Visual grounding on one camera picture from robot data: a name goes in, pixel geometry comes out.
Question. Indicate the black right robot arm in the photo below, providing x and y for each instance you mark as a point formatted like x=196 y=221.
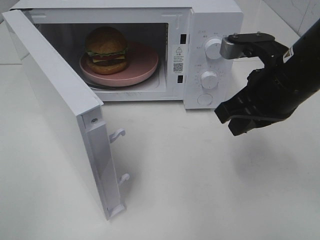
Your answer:
x=304 y=57

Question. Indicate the glass microwave turntable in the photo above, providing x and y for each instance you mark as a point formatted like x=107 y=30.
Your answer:
x=150 y=83

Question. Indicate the upper white power knob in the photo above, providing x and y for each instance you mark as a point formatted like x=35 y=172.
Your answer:
x=212 y=48

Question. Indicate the pink round plate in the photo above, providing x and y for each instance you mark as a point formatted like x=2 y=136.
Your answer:
x=142 y=62

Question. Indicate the white microwave door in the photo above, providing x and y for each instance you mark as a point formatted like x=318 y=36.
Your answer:
x=72 y=110

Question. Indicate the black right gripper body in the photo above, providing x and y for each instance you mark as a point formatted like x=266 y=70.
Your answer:
x=271 y=95

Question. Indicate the white microwave oven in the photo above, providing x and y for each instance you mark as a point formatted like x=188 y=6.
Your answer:
x=176 y=29

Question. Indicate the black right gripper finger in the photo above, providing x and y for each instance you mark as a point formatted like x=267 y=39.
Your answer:
x=242 y=123
x=236 y=107

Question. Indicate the white timer knob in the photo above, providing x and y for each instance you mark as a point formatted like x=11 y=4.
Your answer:
x=209 y=79

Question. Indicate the round white door button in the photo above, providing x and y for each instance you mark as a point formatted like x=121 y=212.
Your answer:
x=205 y=99

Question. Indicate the toy burger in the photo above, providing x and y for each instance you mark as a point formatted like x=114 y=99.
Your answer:
x=106 y=50

